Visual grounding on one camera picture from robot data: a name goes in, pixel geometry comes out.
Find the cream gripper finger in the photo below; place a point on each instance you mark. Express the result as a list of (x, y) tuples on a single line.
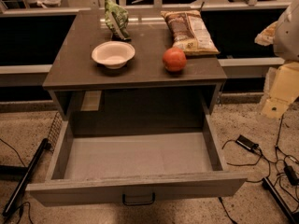
[(281, 89), (266, 36)]

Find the red apple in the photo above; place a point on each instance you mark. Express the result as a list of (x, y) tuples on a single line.
[(174, 59)]

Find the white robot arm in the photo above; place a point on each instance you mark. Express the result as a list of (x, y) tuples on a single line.
[(283, 35)]

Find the open grey drawer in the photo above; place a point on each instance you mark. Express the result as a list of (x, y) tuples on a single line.
[(174, 163)]

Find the black power adapter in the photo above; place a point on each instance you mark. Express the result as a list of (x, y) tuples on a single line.
[(291, 174), (246, 143)]

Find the brown chip bag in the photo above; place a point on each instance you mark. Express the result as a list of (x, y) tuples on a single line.
[(189, 32)]

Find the black bar right floor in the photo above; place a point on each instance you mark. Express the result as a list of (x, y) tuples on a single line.
[(291, 216)]

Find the black bar floor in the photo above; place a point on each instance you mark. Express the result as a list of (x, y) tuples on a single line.
[(291, 216), (8, 209)]

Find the green chip bag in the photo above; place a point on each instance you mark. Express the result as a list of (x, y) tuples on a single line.
[(116, 19)]

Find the white paper bowl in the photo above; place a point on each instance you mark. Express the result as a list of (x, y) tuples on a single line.
[(113, 54)]

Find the black bar left floor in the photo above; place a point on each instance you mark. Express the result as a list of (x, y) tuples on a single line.
[(8, 209)]

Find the black drawer handle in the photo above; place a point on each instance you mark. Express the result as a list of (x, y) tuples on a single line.
[(138, 200)]

